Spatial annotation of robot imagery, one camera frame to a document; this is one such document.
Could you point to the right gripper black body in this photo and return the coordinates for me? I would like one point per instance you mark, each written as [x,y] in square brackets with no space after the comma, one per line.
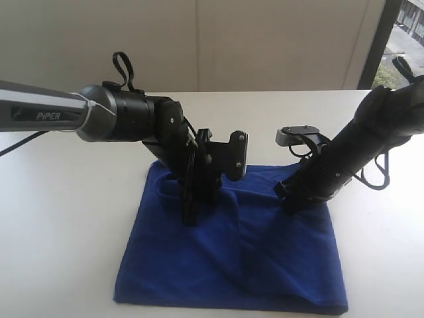
[315,182]

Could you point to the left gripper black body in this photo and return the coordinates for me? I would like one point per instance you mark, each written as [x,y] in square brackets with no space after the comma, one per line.
[188,157]

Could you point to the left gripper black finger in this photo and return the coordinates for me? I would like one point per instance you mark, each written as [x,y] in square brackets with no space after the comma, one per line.
[192,195]

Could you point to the blue microfiber towel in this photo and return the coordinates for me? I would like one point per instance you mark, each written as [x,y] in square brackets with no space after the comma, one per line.
[245,252]

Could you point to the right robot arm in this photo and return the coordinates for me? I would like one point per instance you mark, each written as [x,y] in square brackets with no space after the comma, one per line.
[385,119]

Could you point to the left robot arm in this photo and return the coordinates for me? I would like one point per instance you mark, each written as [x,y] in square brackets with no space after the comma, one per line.
[119,112]

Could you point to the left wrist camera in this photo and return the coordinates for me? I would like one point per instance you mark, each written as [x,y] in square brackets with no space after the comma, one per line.
[229,158]

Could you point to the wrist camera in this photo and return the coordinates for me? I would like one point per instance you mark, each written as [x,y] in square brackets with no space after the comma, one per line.
[291,136]
[229,158]

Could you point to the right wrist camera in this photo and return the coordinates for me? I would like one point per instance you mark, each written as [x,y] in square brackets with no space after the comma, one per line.
[291,136]

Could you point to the dark window frame post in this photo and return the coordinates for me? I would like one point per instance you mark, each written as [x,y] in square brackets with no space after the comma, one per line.
[384,28]

